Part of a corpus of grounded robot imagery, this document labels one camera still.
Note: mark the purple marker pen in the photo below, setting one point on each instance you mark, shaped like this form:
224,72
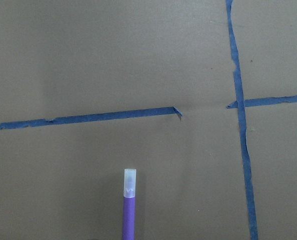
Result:
129,204

